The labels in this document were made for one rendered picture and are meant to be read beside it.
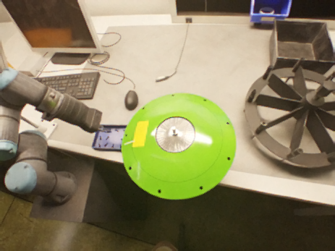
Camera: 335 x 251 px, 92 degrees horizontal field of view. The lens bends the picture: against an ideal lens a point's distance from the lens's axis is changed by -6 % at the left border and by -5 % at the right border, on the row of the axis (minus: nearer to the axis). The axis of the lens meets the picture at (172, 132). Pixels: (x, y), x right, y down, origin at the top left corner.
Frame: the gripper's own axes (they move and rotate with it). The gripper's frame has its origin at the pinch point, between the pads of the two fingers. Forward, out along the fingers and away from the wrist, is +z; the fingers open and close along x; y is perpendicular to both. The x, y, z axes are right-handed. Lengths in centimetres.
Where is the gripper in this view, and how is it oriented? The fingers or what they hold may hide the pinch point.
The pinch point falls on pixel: (108, 132)
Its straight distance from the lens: 66.2
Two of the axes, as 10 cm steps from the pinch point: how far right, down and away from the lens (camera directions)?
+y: 8.1, -2.4, -5.3
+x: 0.3, -9.0, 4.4
